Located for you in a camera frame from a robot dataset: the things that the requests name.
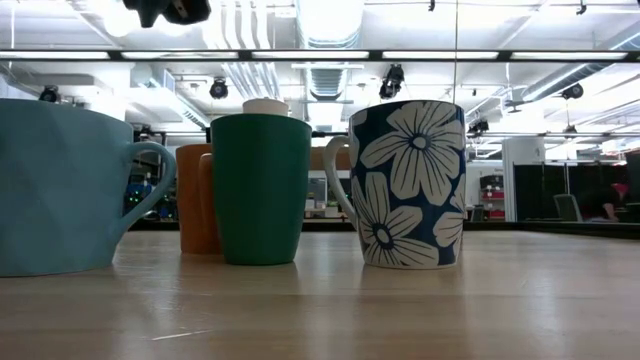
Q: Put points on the person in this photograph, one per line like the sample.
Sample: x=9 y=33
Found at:
x=602 y=205

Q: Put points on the red storage rack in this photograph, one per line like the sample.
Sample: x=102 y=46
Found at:
x=492 y=197

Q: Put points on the silver ceiling air duct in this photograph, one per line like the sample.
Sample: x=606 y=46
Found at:
x=327 y=80

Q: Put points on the black ceiling spotlight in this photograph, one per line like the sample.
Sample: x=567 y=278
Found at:
x=479 y=126
x=392 y=82
x=572 y=91
x=218 y=89
x=49 y=93

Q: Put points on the orange ceramic mug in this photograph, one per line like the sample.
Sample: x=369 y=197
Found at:
x=195 y=200

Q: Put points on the black room partition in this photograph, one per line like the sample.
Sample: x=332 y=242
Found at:
x=540 y=192

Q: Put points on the grey office chair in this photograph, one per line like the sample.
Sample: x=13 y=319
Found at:
x=567 y=207

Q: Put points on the white ceramic mug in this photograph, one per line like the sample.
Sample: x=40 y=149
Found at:
x=265 y=106

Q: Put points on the blue white floral mug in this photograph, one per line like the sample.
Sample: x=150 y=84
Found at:
x=415 y=185

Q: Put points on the light blue ceramic mug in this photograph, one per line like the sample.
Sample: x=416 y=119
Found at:
x=60 y=190

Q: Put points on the white pillar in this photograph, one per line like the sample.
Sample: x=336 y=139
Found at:
x=522 y=175

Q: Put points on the green cup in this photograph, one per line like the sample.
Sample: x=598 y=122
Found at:
x=260 y=190

